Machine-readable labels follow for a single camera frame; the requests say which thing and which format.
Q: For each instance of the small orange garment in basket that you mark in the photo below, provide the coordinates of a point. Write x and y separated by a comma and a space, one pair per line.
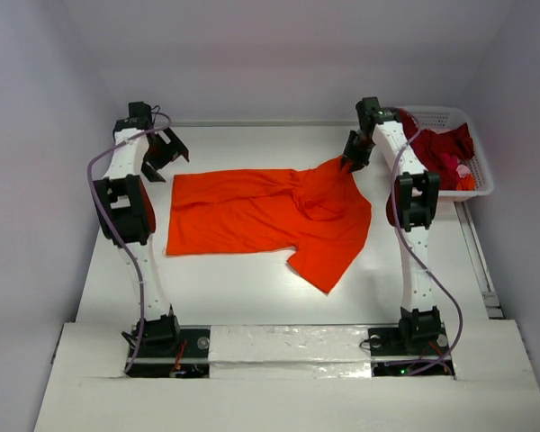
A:
466, 183

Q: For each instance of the dark red t shirt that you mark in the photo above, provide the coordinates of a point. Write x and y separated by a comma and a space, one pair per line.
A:
429, 145

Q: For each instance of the white plastic basket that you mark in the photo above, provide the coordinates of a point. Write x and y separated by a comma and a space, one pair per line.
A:
442, 119

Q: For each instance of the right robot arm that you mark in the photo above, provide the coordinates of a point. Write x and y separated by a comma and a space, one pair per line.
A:
411, 209

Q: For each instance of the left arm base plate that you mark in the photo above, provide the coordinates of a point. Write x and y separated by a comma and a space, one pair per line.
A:
187, 359

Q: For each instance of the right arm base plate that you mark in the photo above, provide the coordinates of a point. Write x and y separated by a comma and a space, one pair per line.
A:
390, 357

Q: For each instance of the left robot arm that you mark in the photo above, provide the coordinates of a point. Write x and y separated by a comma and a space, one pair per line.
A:
144, 144

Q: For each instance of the orange t shirt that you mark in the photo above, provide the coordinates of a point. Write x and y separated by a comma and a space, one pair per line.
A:
319, 213

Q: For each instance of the pink garment in basket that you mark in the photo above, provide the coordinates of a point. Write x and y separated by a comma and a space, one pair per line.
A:
454, 166

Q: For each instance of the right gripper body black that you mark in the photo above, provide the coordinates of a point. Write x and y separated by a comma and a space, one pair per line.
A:
357, 151

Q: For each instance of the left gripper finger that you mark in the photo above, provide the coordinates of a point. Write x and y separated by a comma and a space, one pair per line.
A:
173, 147
154, 160

